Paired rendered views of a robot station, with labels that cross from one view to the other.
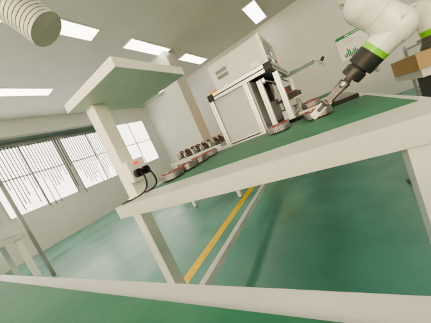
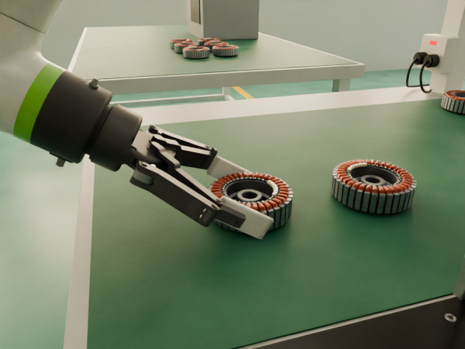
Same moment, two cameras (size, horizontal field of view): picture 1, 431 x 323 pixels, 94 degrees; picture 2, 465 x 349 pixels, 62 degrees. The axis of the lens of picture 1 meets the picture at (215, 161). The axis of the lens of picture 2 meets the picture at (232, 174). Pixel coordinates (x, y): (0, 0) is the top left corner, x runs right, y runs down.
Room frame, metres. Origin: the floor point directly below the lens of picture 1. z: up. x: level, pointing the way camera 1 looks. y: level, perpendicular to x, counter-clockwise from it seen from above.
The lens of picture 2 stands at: (1.16, -0.86, 1.03)
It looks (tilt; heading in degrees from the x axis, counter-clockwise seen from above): 26 degrees down; 131
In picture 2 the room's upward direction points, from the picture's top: straight up
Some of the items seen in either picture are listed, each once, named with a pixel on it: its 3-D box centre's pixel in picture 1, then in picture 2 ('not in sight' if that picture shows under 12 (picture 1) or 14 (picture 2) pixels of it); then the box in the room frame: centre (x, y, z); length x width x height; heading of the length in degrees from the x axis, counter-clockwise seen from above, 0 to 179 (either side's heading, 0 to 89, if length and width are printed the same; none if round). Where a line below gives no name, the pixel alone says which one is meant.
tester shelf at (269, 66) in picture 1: (253, 84); not in sight; (1.53, -0.49, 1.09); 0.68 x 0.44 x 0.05; 148
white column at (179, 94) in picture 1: (188, 115); not in sight; (5.56, 0.16, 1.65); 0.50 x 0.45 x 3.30; 58
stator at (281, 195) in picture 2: (317, 112); (249, 200); (0.88, -0.50, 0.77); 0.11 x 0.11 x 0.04
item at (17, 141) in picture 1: (85, 186); not in sight; (3.43, 2.19, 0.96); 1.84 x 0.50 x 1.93; 148
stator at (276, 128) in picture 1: (278, 127); (371, 184); (0.98, -0.35, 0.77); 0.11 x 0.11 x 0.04
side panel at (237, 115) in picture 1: (237, 116); not in sight; (1.29, -0.25, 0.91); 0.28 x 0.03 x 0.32; 58
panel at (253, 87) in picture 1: (269, 102); not in sight; (1.49, -0.54, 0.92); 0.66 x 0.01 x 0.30; 148
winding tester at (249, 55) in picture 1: (246, 68); not in sight; (1.54, -0.49, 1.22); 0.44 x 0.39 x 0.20; 148
